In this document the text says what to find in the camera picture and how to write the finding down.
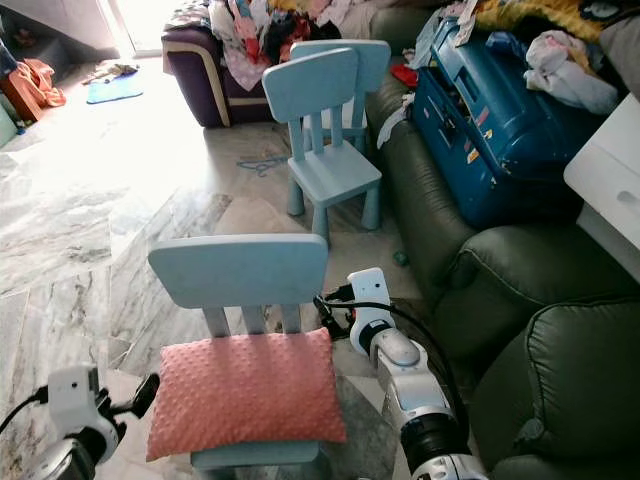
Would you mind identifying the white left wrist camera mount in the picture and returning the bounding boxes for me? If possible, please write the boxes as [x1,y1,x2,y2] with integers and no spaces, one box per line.
[48,365,116,446]

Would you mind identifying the white hanging cloth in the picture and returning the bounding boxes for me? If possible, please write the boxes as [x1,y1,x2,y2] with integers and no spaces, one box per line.
[378,95,416,151]

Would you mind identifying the light blue child chair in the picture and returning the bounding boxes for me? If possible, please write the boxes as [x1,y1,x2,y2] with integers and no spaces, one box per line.
[262,46,383,241]
[290,38,393,151]
[148,233,329,480]

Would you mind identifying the pink dotted pillow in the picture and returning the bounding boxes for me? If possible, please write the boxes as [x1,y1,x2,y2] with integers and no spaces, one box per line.
[146,326,347,463]

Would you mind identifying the white pink garment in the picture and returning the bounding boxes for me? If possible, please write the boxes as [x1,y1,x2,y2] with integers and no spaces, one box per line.
[525,30,619,116]

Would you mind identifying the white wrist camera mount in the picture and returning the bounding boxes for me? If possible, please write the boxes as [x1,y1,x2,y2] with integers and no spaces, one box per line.
[345,267,396,356]
[48,365,116,446]

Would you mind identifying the orange bag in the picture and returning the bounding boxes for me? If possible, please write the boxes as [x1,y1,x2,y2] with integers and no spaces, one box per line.
[2,58,66,123]

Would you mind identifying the red cloth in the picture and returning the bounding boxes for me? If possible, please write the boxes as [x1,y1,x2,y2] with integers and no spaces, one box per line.
[390,62,419,89]

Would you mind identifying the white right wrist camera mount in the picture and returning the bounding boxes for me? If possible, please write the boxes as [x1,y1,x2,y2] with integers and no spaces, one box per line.
[345,267,396,356]

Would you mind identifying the blue hard suitcase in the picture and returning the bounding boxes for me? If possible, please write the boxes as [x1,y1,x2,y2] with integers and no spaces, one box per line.
[410,18,611,229]

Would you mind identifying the dark brown cloth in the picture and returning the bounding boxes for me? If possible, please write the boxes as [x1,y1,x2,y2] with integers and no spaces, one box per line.
[598,12,640,99]

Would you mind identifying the white box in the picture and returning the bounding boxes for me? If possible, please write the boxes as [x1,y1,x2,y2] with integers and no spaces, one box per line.
[563,92,640,286]

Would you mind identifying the yellow blanket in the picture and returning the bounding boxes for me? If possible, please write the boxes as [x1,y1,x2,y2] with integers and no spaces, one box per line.
[475,0,611,41]

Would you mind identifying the blue floor mat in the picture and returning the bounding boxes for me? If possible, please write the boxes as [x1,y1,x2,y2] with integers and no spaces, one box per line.
[86,75,146,105]

